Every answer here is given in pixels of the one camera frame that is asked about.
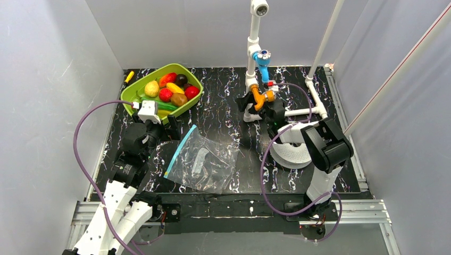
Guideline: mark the green toy beans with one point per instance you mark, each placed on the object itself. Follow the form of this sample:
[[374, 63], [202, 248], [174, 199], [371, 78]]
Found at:
[[166, 106]]

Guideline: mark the red toy strawberry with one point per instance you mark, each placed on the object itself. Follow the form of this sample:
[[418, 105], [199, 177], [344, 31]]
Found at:
[[165, 95]]

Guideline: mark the yellow handled screwdriver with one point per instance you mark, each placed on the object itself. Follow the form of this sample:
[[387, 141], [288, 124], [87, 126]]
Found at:
[[128, 78]]

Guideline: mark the white filament spool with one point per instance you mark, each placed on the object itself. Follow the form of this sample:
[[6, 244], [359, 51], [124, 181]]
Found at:
[[290, 150]]

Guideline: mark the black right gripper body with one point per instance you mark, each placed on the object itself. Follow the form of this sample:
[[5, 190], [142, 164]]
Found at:
[[262, 107]]

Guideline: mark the green plastic tray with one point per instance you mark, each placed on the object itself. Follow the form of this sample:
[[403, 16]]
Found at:
[[136, 90]]

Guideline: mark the red orange toy pepper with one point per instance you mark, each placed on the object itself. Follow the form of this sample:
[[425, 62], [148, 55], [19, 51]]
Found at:
[[167, 78]]

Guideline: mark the red toy apple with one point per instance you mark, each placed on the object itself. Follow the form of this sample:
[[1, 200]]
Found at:
[[191, 92]]

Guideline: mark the blue pipe valve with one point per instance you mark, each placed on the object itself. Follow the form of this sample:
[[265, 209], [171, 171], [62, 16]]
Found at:
[[262, 59]]

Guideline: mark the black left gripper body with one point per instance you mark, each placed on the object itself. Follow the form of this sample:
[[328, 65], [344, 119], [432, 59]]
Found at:
[[164, 124]]

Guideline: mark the orange pipe valve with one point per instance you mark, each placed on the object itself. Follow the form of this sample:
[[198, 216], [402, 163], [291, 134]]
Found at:
[[261, 98]]

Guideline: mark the brown toy kiwi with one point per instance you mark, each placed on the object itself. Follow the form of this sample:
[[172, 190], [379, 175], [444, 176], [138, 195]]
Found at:
[[178, 99]]

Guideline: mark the yellow toy banana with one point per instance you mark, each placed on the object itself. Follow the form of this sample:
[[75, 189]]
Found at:
[[175, 89]]

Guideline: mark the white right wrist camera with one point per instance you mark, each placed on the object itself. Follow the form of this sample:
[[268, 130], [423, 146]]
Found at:
[[273, 86]]

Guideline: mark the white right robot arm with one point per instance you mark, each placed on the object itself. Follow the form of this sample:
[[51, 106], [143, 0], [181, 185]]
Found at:
[[326, 145]]

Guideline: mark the aluminium frame rail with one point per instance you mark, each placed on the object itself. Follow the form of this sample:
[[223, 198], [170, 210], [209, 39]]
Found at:
[[246, 215]]

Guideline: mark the clear zip top bag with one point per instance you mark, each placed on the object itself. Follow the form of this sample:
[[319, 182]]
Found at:
[[202, 164]]

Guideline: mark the white PVC pipe frame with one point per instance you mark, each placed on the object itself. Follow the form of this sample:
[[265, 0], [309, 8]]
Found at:
[[259, 9]]

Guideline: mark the yellow toy lemon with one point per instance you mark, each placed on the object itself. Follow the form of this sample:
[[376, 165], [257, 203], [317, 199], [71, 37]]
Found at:
[[151, 89]]

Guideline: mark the yellow toy corn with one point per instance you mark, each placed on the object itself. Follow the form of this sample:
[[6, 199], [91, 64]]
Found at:
[[163, 113]]

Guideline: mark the dark purple toy fruit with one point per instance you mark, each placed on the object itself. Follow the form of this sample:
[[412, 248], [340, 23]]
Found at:
[[181, 80]]

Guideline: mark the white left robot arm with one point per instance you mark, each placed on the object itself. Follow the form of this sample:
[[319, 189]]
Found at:
[[122, 210]]

